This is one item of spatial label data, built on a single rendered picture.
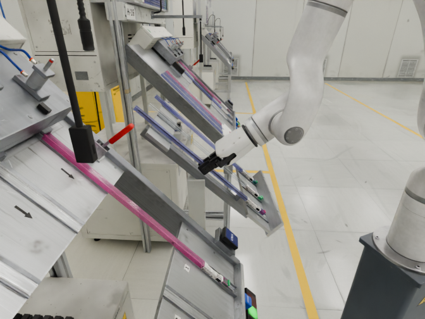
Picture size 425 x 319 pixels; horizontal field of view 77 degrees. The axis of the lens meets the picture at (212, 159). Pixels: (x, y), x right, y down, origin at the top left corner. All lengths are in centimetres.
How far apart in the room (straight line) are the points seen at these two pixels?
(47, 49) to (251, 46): 679
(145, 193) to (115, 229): 122
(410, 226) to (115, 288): 82
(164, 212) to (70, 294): 38
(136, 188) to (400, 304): 78
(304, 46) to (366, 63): 812
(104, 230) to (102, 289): 102
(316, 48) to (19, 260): 65
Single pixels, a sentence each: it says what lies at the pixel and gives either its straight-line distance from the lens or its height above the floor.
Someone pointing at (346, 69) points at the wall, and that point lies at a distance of 860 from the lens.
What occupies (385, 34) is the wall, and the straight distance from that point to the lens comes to 888.
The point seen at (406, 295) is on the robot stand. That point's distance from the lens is 96.
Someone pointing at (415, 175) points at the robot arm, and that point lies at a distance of 84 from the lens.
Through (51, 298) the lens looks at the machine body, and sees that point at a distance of 92.
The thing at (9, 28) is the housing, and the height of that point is 127.
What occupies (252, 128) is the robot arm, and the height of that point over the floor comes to 104.
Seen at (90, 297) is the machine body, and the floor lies 62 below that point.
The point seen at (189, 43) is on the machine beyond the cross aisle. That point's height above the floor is 108.
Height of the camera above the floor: 127
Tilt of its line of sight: 26 degrees down
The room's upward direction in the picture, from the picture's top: straight up
